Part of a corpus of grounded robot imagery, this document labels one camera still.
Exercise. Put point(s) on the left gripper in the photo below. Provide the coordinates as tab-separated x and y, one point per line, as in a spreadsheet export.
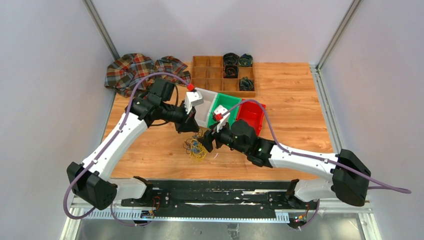
188	123

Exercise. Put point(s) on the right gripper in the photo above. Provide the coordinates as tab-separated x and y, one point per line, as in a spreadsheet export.
209	137

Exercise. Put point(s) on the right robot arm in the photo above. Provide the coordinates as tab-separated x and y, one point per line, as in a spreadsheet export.
339	175

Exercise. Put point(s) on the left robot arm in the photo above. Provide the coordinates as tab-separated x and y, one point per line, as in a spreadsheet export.
91	179

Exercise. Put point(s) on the white plastic bin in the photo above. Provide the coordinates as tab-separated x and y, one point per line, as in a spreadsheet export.
204	110

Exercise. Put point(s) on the green plastic bin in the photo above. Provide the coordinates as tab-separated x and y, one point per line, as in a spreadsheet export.
227	101

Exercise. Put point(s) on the red plastic bin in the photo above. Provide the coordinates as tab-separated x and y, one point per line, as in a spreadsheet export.
252	114

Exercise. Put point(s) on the wooden compartment tray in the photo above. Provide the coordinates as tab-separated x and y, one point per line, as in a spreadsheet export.
207	72

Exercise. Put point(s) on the rolled dark tie middle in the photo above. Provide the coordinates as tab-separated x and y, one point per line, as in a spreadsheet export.
230	71

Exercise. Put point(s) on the rolled green tie bottom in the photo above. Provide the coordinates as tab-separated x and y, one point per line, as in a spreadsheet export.
246	84

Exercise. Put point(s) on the rolled dark tie top-left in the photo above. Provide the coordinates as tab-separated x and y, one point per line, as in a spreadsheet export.
230	59

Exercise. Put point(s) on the plaid cloth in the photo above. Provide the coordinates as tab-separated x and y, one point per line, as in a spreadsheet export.
123	74

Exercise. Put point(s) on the rolled green tie top-right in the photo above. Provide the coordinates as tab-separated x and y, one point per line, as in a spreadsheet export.
245	60

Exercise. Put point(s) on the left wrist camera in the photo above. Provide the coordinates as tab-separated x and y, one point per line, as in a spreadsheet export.
192	98

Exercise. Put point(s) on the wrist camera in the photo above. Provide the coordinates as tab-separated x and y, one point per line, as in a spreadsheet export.
192	98
221	118

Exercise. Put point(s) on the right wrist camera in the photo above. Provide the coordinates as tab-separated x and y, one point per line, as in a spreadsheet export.
221	118

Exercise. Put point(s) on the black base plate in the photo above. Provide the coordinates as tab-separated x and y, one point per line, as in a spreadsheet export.
219	199

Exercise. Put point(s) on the aluminium rail frame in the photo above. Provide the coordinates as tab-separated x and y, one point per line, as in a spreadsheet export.
331	220

